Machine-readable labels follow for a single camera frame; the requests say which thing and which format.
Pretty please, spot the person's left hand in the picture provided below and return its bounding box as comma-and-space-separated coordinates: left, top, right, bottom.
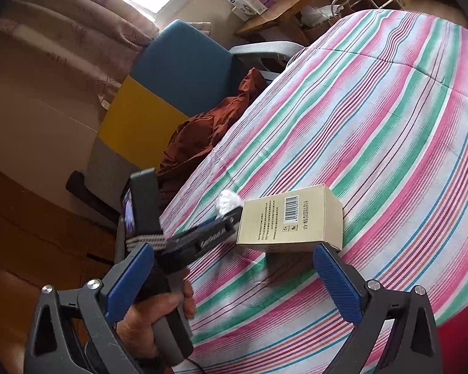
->
116, 268, 196, 359

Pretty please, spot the pink curtain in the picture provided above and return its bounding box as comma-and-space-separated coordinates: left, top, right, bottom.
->
0, 0, 159, 106

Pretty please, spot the rust brown cloth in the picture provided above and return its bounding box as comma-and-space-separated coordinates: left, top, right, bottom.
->
157, 69, 268, 209

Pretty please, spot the wooden side table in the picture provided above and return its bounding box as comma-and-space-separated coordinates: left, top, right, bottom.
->
235, 0, 314, 46

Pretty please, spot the white tissue wad on bed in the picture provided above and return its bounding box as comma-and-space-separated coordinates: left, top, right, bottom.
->
215, 189, 243, 217

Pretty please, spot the grey yellow blue chair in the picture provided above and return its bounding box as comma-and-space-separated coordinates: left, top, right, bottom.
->
66, 20, 302, 223

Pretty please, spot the beige cardboard box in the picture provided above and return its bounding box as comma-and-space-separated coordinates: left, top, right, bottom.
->
236, 184, 344, 253

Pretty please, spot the striped pink green bedsheet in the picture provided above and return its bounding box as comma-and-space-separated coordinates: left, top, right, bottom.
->
161, 10, 468, 373

